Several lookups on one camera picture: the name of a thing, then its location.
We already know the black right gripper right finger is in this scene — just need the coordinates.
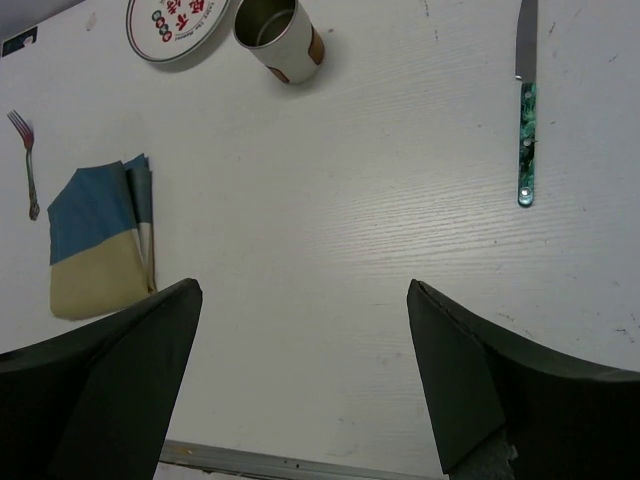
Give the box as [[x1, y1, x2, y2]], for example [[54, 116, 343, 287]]
[[407, 280, 639, 479]]

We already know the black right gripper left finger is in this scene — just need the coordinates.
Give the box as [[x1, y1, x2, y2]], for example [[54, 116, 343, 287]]
[[1, 279, 203, 479]]

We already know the blue and beige placemat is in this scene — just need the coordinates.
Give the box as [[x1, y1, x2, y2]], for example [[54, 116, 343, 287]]
[[47, 154, 156, 320]]

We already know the silver fork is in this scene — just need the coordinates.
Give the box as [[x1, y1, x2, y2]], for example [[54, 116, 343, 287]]
[[7, 110, 40, 221]]

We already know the white plate with red characters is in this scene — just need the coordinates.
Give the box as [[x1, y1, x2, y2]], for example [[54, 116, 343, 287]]
[[125, 0, 231, 64]]

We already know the knife with green handle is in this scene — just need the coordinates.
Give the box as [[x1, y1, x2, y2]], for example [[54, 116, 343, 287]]
[[515, 0, 538, 208]]

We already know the metal cup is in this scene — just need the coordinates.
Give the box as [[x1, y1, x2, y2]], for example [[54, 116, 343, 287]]
[[233, 0, 325, 84]]

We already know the blue corner sticker left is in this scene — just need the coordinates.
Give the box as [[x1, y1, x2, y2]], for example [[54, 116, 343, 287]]
[[1, 25, 38, 59]]

